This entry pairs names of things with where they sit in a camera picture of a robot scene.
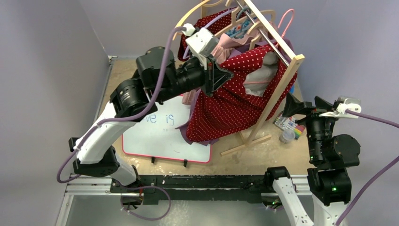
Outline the pink wire hanger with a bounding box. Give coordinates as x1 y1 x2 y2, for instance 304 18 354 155
277 8 295 41

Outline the red polka dot skirt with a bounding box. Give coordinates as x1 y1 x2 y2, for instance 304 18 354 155
179 44 287 145

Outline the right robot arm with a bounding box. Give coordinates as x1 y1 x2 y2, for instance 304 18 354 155
264 94 361 226

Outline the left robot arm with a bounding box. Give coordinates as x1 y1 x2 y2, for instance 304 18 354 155
69 47 234 193

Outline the purple hanger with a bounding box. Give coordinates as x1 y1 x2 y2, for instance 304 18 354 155
182 7 238 60

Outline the empty wooden hanger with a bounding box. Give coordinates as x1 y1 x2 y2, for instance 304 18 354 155
175 0 227 27

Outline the purple pleated skirt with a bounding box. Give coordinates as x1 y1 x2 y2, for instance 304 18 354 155
179 35 287 145

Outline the blue plastic bin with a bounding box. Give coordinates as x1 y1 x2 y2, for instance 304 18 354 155
289 84 295 94

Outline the marker pack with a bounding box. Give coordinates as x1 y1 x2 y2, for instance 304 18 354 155
273 112 305 140

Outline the pink garment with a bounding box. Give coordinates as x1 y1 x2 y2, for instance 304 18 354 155
211 34 257 64

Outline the clear plastic cup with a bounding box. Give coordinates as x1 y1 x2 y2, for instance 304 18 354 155
279 129 296 144

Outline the wooden clothes rack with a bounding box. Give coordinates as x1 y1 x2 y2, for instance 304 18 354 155
212 0 304 156

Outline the blue floral garment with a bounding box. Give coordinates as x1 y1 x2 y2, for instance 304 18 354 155
225 16 257 39

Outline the white board with pink edge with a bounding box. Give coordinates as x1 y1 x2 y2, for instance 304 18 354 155
122 96 211 163

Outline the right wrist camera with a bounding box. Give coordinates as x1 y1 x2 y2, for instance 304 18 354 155
319 96 362 119

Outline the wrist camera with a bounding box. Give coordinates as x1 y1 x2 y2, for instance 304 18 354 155
319 96 362 119
183 24 219 70

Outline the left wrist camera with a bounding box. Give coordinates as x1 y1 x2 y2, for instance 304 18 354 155
183 24 219 70

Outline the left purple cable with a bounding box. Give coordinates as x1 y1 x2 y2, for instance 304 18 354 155
56 26 188 184

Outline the purple cable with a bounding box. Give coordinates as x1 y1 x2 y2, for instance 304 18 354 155
335 109 399 226
56 26 188 184

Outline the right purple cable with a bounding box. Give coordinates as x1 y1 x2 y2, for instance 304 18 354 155
335 109 399 226

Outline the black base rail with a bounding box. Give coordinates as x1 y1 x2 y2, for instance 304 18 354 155
110 175 274 205

